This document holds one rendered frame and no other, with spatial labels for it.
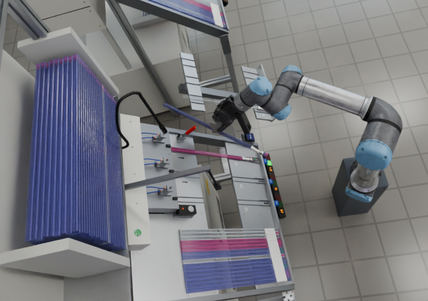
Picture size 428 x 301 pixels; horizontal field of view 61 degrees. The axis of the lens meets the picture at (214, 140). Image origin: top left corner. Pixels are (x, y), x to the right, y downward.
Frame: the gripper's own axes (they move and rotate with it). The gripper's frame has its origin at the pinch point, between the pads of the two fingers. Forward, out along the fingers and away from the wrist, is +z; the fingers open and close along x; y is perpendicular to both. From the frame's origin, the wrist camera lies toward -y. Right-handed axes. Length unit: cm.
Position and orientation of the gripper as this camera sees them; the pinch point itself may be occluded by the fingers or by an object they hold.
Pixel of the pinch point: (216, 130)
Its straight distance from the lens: 159.0
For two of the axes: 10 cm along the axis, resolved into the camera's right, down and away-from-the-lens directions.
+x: -2.9, 6.9, -6.6
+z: -5.6, 4.4, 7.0
